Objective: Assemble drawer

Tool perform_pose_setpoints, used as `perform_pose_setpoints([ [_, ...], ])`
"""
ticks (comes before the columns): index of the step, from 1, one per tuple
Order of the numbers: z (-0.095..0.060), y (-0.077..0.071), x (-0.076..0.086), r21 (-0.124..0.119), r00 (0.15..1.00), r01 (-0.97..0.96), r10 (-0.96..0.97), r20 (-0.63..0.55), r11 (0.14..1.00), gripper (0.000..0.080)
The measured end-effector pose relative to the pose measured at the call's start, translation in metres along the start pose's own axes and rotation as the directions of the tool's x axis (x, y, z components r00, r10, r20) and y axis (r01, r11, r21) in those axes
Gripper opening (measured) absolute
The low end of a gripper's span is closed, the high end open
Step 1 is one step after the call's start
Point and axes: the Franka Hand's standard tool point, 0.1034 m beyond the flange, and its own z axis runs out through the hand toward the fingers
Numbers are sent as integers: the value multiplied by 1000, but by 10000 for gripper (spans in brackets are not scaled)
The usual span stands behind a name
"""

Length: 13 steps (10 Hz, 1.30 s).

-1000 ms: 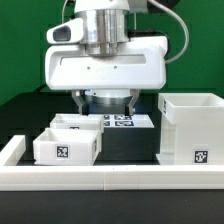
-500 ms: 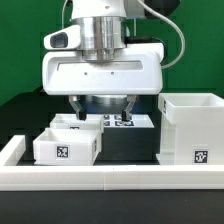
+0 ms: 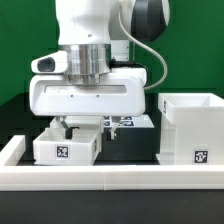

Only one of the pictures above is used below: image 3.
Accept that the white rear drawer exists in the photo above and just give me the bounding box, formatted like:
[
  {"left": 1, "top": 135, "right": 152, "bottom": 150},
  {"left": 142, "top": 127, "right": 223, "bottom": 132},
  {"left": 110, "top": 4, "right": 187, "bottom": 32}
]
[{"left": 49, "top": 115, "right": 104, "bottom": 133}]

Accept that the white front drawer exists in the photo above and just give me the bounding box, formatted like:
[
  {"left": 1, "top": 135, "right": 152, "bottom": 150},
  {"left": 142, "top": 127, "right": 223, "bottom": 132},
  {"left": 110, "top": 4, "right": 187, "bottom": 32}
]
[{"left": 33, "top": 128, "right": 101, "bottom": 166}]

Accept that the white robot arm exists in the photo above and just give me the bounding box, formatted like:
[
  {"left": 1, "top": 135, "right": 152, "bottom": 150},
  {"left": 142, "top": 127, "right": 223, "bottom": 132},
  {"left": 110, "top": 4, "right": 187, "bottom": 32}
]
[{"left": 29, "top": 0, "right": 170, "bottom": 139}]

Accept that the white drawer cabinet box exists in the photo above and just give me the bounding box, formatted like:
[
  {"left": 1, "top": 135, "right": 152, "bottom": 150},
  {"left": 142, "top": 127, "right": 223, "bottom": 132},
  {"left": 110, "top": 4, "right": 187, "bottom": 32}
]
[{"left": 157, "top": 93, "right": 224, "bottom": 165}]

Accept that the white drawer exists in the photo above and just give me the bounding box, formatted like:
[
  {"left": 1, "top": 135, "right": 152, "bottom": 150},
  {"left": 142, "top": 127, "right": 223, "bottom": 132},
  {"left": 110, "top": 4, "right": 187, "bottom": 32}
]
[
  {"left": 49, "top": 115, "right": 104, "bottom": 133},
  {"left": 33, "top": 128, "right": 101, "bottom": 166}
]

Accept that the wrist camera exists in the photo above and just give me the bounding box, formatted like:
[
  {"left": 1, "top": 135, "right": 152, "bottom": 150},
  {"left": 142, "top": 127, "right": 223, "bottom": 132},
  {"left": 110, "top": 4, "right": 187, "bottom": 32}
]
[{"left": 31, "top": 50, "right": 68, "bottom": 74}]

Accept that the paper sheet with markers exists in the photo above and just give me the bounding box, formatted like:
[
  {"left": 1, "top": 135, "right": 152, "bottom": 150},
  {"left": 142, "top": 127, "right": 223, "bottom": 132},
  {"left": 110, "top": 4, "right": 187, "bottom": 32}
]
[{"left": 104, "top": 115, "right": 154, "bottom": 128}]

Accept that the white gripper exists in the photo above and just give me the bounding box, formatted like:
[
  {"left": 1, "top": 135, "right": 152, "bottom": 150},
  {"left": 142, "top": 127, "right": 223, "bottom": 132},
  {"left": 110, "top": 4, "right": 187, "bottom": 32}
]
[{"left": 29, "top": 68, "right": 147, "bottom": 140}]

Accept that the white U-shaped border frame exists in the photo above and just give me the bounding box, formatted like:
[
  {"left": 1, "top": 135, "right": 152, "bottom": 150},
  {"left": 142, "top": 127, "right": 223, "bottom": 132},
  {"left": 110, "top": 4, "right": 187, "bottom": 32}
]
[{"left": 0, "top": 135, "right": 224, "bottom": 191}]

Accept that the grey thin cable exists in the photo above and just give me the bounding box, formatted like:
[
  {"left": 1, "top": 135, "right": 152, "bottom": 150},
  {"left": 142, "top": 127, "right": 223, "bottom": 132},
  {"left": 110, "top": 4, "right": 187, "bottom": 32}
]
[{"left": 117, "top": 6, "right": 168, "bottom": 92}]

